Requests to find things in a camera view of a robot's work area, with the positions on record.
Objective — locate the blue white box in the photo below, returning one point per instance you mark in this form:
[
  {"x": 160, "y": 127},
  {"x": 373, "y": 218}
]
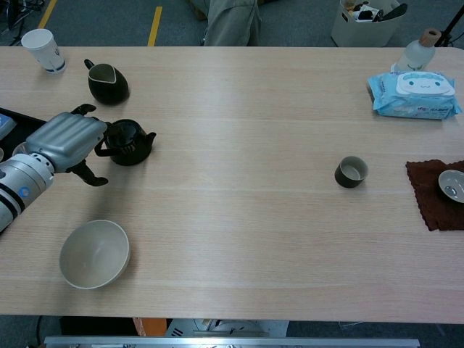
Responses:
[{"x": 6, "y": 125}]

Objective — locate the orange panel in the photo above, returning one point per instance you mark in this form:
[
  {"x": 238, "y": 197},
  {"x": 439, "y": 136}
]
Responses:
[{"x": 139, "y": 326}]

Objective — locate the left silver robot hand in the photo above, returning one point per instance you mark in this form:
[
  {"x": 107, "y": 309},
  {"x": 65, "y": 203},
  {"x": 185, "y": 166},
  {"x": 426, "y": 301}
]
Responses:
[{"x": 65, "y": 137}]

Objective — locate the aluminium rail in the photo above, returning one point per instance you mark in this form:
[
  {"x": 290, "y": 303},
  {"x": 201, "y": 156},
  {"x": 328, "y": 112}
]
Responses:
[{"x": 232, "y": 342}]

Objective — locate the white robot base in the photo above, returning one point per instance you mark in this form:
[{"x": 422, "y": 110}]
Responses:
[{"x": 224, "y": 326}]

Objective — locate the dark pitcher beige inside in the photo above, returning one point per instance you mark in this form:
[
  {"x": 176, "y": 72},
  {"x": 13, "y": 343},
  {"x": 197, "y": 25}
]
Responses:
[{"x": 108, "y": 87}]

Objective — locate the dark teacup beige inside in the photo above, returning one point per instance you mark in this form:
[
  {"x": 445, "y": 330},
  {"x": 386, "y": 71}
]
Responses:
[{"x": 349, "y": 174}]

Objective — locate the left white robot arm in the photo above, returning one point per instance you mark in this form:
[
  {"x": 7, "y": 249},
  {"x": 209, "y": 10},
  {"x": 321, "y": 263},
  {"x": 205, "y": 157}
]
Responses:
[{"x": 21, "y": 185}]

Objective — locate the black utensil in bin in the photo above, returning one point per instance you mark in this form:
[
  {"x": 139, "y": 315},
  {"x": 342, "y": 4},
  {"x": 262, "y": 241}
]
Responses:
[{"x": 393, "y": 11}]

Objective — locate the person legs khaki trousers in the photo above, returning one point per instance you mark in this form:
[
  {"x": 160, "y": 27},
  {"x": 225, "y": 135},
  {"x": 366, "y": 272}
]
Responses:
[{"x": 232, "y": 21}]

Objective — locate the clear bottle wooden cap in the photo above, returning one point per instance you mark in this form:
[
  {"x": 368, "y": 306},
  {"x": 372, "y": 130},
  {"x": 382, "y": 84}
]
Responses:
[{"x": 417, "y": 54}]

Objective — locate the blue wet wipes pack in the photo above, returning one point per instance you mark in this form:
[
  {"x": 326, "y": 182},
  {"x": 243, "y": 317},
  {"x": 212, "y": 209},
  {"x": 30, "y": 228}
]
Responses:
[{"x": 413, "y": 94}]

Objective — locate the large beige bowl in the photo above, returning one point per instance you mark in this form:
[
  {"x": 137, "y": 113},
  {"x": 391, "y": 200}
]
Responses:
[{"x": 94, "y": 255}]

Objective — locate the white storage bin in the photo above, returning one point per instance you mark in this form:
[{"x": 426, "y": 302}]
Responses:
[{"x": 362, "y": 32}]

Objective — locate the small grey dish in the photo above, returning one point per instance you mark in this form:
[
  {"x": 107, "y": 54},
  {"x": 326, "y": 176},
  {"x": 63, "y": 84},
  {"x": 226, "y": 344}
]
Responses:
[{"x": 451, "y": 185}]

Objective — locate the black tripod leg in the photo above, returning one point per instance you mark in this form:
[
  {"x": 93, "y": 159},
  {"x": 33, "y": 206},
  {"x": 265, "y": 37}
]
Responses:
[{"x": 453, "y": 21}]

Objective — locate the white paper cup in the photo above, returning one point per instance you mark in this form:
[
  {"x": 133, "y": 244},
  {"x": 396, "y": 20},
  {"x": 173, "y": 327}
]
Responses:
[{"x": 43, "y": 50}]

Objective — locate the brown cloth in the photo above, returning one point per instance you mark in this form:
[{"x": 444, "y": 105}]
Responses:
[{"x": 427, "y": 203}]

